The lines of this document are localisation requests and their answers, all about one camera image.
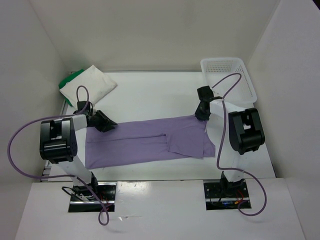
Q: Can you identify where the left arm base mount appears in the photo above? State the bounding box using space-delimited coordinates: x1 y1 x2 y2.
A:
61 182 117 213

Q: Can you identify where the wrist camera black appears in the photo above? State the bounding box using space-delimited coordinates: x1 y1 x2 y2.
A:
197 85 222 103
73 101 94 117

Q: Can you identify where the white plastic basket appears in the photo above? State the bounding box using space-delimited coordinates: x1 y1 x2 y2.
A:
200 57 257 105

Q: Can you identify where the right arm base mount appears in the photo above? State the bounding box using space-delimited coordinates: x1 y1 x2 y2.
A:
203 180 252 211

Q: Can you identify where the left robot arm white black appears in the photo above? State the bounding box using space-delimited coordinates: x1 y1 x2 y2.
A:
39 110 118 200

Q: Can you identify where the green t shirt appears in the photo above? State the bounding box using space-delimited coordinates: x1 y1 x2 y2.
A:
58 69 85 107

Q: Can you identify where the purple t shirt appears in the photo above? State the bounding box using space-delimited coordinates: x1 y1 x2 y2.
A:
85 115 216 169

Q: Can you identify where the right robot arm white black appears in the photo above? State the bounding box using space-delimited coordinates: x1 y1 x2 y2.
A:
195 97 265 197

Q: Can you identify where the white t shirt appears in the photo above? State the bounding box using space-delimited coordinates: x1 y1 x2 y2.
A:
59 65 118 108

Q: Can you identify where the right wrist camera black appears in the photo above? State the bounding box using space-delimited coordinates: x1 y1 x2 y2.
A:
197 85 222 103

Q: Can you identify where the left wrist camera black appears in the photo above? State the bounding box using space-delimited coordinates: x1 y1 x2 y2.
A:
73 101 94 117

